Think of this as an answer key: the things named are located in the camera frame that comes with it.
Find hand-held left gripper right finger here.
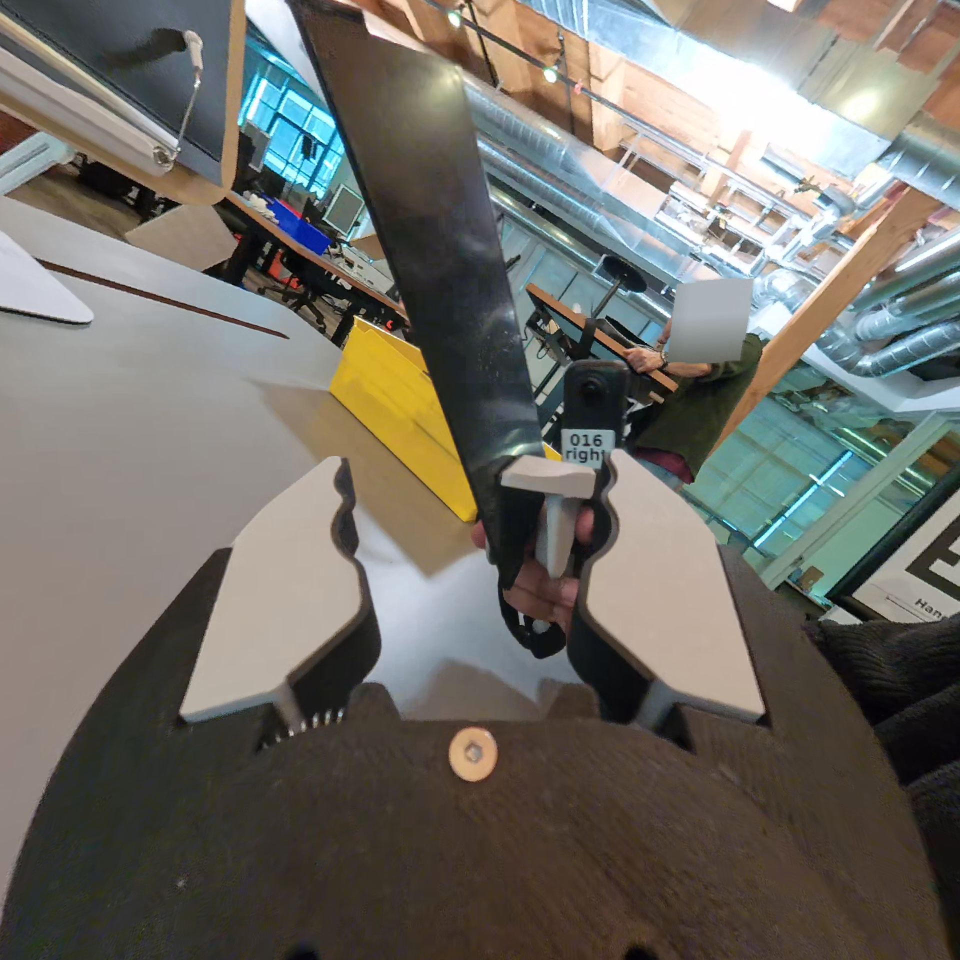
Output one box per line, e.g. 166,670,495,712
566,450,768,734

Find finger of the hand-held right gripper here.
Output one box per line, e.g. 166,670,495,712
499,457,599,580

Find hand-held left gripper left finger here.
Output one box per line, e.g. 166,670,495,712
178,455,382,740

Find black plate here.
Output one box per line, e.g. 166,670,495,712
285,0,543,590

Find person's right hand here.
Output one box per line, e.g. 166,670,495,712
471,510,597,631

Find black desk wooden edge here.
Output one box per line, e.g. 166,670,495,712
525,283,680,410

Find yellow storage bin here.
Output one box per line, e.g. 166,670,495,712
330,316,564,522

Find silver ventilation ducts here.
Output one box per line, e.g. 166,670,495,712
465,75,960,380

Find framed tag sign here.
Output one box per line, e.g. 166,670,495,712
832,487,960,624

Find wooden ceiling beam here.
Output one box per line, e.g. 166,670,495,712
705,187,942,455

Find wooden top workbench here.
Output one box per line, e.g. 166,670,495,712
225,191,410,331

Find small blue bin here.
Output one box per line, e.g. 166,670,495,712
266,198,335,256

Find grey waste bin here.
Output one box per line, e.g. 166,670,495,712
123,202,237,273

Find white metal stand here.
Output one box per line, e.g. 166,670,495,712
0,30,207,325

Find grey rectangular air duct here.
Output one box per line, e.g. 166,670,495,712
652,0,894,177

